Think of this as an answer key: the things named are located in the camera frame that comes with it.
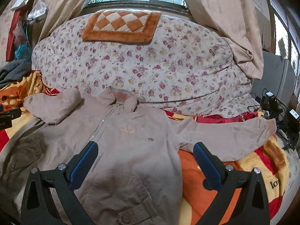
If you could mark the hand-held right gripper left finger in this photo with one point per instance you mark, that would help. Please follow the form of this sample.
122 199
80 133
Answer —
85 164

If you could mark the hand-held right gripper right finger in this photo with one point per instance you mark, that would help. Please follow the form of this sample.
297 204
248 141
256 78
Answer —
207 166

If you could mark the beige jacket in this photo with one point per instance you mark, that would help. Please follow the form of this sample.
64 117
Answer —
131 145

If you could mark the blue plastic bag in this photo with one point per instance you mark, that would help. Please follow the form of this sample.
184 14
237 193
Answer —
23 50

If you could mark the floral quilt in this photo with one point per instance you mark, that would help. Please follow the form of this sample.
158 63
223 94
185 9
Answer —
145 68

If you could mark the red orange yellow blanket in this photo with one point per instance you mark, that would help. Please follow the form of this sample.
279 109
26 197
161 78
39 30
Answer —
201 192

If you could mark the beige curtain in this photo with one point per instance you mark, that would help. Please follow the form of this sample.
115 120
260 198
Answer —
225 16
63 2

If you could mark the grey panel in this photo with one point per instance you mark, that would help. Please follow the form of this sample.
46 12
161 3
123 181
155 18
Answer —
271 75

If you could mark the orange checkered cushion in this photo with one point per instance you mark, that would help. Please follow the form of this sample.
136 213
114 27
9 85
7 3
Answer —
121 24

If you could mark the red hanging cloth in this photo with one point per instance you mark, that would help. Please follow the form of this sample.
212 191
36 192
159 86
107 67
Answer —
13 35

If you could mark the grey striped cloth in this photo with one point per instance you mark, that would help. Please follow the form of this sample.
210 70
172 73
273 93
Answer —
14 71

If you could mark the black electronic device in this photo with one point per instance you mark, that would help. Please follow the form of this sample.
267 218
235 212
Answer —
293 124
270 103

